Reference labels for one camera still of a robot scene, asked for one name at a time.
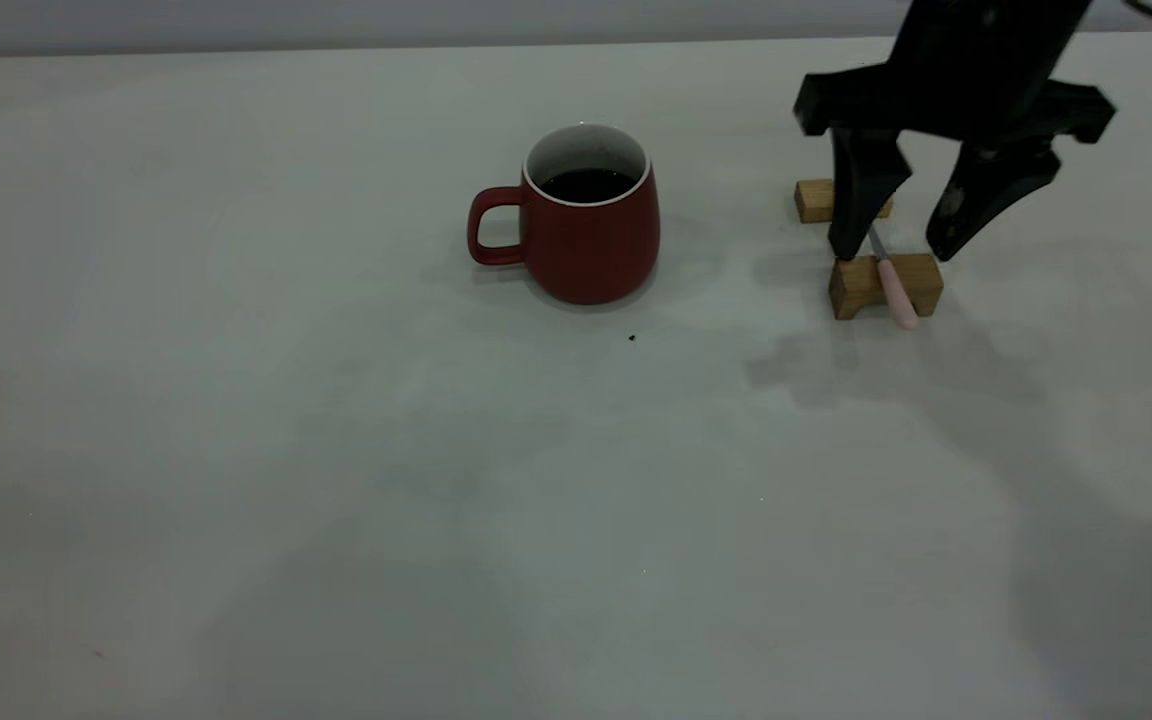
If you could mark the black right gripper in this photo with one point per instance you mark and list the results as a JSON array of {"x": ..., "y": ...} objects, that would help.
[{"x": 976, "y": 80}]

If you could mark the red ceramic mug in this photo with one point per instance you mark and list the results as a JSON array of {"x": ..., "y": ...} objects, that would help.
[{"x": 586, "y": 250}]

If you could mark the dark coffee liquid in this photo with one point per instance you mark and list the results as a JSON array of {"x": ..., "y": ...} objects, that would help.
[{"x": 588, "y": 185}]

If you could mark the arch shaped wooden block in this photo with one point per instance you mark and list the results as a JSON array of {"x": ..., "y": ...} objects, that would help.
[{"x": 921, "y": 285}]

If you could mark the flat rectangular wooden block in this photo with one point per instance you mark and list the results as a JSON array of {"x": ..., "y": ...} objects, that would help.
[{"x": 814, "y": 200}]

